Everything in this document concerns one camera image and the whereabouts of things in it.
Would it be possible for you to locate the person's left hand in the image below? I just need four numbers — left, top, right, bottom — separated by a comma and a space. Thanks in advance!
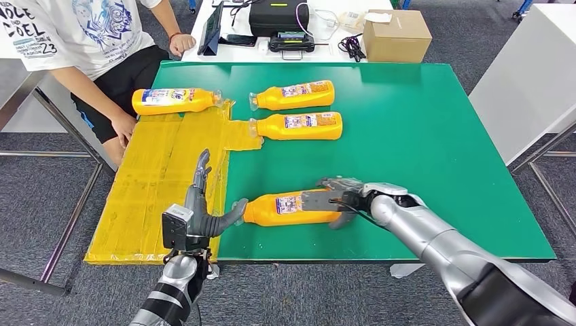
169, 33, 198, 58

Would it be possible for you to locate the white charger cable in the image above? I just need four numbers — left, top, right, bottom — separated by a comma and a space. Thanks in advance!
314, 7, 339, 29

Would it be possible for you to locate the tablet in dark folio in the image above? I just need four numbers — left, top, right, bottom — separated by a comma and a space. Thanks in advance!
196, 2, 223, 56

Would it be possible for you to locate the person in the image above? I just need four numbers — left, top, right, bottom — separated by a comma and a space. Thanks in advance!
0, 0, 198, 167

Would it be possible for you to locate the blue cart frame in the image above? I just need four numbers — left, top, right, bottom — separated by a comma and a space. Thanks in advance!
511, 0, 535, 21

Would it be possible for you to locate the thin black cable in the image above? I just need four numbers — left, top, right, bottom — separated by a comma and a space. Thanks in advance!
228, 0, 255, 27

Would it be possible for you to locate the metal table frame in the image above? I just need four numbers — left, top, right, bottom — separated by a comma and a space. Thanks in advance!
510, 121, 576, 239

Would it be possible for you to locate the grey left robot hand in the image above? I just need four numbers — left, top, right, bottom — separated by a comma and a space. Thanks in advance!
182, 149, 249, 238

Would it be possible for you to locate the black handheld device with screen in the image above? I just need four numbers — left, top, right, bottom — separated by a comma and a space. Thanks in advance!
268, 30, 315, 60

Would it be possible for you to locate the white desk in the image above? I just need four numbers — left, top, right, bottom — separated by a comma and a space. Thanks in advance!
181, 0, 395, 64

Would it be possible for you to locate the black case with yellow stripe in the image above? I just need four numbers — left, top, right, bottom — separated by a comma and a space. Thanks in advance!
248, 0, 310, 38

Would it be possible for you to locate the brown cardboard box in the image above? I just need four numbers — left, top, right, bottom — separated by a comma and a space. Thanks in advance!
362, 9, 433, 63

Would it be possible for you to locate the yellow taped cardboard mat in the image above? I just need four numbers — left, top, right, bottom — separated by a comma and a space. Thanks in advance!
84, 99, 264, 266

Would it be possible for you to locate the steel table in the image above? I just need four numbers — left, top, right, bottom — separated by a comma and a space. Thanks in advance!
0, 67, 119, 298

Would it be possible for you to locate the person's right hand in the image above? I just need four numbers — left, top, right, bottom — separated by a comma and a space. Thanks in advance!
110, 112, 138, 149

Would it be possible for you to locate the clear plastic bag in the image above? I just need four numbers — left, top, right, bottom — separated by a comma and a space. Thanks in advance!
337, 11, 365, 33

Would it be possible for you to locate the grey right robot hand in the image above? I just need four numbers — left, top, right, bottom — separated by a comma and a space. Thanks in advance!
314, 177, 374, 230

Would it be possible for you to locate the purple cable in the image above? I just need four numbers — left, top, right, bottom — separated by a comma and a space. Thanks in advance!
294, 2, 314, 37

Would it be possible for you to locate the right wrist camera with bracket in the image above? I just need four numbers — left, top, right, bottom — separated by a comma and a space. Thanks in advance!
300, 190, 346, 213

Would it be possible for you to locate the black smartphone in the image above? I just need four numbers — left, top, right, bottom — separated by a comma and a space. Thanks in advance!
218, 33, 257, 48

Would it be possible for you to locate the coiled black cable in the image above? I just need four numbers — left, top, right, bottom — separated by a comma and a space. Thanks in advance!
337, 33, 366, 62

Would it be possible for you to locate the orange detergent bottle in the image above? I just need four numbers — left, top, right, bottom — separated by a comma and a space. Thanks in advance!
131, 88, 223, 117
232, 189, 347, 228
248, 111, 344, 141
249, 79, 336, 111

